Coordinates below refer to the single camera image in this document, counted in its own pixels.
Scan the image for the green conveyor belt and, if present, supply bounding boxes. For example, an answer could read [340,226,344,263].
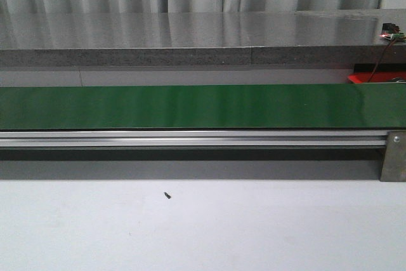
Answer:
[1,84,405,130]

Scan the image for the grey stone counter shelf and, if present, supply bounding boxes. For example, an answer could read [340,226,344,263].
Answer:
[1,9,405,67]

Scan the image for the red plastic tray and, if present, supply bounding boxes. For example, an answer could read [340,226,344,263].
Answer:
[348,71,405,84]

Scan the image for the small green circuit board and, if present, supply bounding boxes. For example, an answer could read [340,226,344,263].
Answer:
[380,23,405,42]

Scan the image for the aluminium conveyor side rail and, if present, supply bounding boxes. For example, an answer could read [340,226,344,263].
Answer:
[1,129,389,148]

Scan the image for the steel conveyor support bracket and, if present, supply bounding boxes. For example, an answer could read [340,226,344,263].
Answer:
[380,130,406,182]

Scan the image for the red black wire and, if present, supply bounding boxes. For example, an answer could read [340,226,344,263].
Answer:
[367,38,396,83]

